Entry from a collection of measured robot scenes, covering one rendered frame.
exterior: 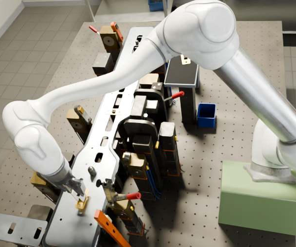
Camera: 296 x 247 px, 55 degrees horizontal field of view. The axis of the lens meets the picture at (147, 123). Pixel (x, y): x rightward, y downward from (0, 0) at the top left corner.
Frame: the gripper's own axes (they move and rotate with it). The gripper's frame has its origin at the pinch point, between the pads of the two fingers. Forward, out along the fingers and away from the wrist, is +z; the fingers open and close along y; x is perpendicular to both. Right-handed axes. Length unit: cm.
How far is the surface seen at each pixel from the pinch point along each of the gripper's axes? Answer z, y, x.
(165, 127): -1.5, -29.1, -34.0
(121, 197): -3.8, -19.0, 0.3
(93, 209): 6.6, -5.1, 3.0
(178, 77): -10, -32, -56
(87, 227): 6.6, -5.0, 10.2
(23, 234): 6.6, 20.5, 16.8
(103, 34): 1, 21, -102
